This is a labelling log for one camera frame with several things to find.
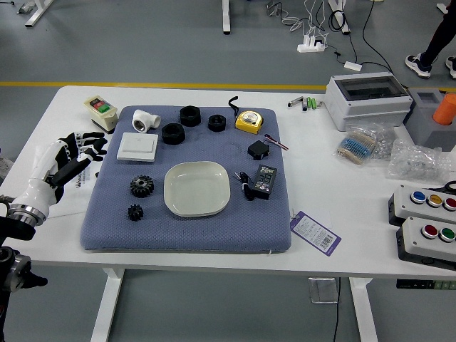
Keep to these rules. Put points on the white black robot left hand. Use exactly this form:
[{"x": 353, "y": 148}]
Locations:
[{"x": 42, "y": 171}]

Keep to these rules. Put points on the big black gear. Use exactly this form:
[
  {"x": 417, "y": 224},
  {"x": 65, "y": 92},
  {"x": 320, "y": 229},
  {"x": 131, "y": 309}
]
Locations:
[{"x": 142, "y": 186}]

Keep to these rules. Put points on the small black gear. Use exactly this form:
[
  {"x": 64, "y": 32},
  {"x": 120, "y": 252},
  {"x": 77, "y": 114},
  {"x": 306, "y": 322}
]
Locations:
[{"x": 135, "y": 213}]

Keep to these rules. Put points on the big black hex nut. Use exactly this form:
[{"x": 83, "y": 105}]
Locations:
[
  {"x": 190, "y": 116},
  {"x": 172, "y": 134}
]

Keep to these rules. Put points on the small black hex nut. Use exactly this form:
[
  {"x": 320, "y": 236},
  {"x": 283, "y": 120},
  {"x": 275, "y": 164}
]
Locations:
[{"x": 216, "y": 123}]

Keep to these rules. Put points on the three-button control box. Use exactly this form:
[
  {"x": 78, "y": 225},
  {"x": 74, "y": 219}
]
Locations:
[{"x": 406, "y": 210}]

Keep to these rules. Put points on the two-button control box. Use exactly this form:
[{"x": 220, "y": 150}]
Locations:
[{"x": 417, "y": 244}]

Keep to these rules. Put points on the white pipe tee fitting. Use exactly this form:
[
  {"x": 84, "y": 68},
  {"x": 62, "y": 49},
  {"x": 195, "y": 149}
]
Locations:
[{"x": 142, "y": 119}]

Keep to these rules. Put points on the blue-grey cushion mat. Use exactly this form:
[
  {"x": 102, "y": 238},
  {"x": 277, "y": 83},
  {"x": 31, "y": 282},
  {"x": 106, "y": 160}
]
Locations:
[{"x": 178, "y": 231}]

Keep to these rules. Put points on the white table leg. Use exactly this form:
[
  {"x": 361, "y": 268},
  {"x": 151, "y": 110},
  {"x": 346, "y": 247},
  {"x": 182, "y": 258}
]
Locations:
[
  {"x": 107, "y": 306},
  {"x": 363, "y": 310}
]

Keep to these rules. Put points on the white square plate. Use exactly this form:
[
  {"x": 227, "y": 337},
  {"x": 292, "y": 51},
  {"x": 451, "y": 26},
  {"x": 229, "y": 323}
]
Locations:
[{"x": 196, "y": 189}]

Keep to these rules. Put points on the white slanted desk foot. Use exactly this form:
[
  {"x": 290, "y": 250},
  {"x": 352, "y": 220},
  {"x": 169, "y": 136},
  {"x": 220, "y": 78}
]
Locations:
[{"x": 35, "y": 12}]

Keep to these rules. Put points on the yellow tape measure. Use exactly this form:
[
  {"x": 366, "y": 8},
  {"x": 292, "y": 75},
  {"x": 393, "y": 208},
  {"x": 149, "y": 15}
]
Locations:
[{"x": 249, "y": 122}]

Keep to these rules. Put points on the black digital display module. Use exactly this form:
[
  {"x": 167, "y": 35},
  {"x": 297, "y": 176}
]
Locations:
[{"x": 264, "y": 180}]

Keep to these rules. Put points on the white upright desk leg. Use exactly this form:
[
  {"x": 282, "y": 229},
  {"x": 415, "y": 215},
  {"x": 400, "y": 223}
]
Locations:
[{"x": 226, "y": 18}]

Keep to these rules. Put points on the black marker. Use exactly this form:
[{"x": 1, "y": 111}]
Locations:
[{"x": 305, "y": 104}]

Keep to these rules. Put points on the purple barcode tag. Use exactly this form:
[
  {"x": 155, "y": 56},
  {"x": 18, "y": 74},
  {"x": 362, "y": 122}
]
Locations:
[{"x": 313, "y": 233}]

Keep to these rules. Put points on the small silver metal piece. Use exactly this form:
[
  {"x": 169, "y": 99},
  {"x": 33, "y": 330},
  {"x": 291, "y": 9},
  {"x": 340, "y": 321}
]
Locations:
[{"x": 320, "y": 104}]

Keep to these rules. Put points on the white power strip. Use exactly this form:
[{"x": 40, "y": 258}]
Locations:
[{"x": 310, "y": 47}]

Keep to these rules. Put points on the bag of blue resistors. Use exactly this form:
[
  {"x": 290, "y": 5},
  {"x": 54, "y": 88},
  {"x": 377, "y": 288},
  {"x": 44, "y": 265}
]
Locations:
[{"x": 356, "y": 144}]

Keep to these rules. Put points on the white power adapter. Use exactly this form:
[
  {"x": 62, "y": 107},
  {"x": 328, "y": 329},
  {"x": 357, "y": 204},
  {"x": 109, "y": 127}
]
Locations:
[{"x": 352, "y": 65}]

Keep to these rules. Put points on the clear bag of screws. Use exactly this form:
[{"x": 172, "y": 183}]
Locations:
[{"x": 384, "y": 140}]

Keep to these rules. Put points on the bubble wrap bag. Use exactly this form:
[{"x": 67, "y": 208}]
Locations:
[{"x": 417, "y": 162}]

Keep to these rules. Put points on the grey foam block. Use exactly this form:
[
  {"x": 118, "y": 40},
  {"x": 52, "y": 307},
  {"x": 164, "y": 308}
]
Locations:
[{"x": 427, "y": 132}]

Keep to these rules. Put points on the black table control panel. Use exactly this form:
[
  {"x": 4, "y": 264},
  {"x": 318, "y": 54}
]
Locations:
[{"x": 424, "y": 284}]

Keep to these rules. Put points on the orange cylinder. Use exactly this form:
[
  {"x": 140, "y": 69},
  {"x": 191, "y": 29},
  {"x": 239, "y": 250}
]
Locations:
[{"x": 445, "y": 110}]

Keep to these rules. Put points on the black scissors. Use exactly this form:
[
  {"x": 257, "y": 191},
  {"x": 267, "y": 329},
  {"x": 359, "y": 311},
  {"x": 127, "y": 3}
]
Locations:
[{"x": 449, "y": 187}]

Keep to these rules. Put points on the person in dark trousers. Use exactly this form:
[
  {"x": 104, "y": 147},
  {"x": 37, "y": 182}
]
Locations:
[{"x": 440, "y": 39}]

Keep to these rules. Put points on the beige red-green switch box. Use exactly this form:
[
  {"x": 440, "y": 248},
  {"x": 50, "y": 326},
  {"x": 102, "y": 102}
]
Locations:
[{"x": 103, "y": 117}]

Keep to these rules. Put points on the white wall switch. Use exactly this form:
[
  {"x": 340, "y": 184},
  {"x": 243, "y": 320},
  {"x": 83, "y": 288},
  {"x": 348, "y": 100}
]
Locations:
[{"x": 137, "y": 146}]

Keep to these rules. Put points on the grey electrical enclosure box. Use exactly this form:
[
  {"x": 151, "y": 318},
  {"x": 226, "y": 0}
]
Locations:
[{"x": 370, "y": 107}]

